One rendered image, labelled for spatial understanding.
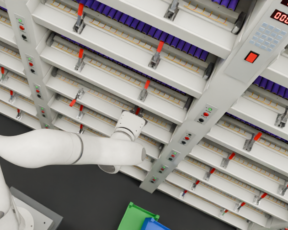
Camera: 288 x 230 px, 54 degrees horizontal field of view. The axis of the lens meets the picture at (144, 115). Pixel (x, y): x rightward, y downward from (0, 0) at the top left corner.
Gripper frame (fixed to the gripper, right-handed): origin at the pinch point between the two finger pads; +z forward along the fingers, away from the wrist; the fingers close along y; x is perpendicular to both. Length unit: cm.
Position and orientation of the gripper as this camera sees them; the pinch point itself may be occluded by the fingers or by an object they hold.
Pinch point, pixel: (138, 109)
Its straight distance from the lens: 118.8
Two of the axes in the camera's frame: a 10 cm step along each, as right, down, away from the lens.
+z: 3.3, -6.3, 7.0
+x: 2.7, -6.5, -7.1
